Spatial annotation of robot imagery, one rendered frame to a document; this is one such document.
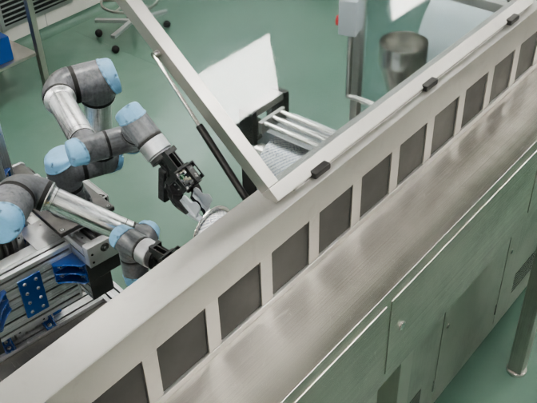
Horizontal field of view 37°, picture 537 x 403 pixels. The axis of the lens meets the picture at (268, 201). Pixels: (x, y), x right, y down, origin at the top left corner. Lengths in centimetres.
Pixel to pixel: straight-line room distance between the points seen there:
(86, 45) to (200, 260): 459
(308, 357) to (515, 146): 87
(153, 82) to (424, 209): 367
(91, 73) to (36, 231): 77
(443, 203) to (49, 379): 101
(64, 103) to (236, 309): 105
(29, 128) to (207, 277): 375
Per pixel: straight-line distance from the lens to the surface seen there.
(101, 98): 253
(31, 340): 334
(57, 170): 280
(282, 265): 158
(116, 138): 216
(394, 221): 180
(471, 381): 341
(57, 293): 304
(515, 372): 345
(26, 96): 539
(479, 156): 204
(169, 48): 153
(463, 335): 310
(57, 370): 126
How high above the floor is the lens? 258
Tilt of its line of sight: 38 degrees down
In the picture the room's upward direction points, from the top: 2 degrees counter-clockwise
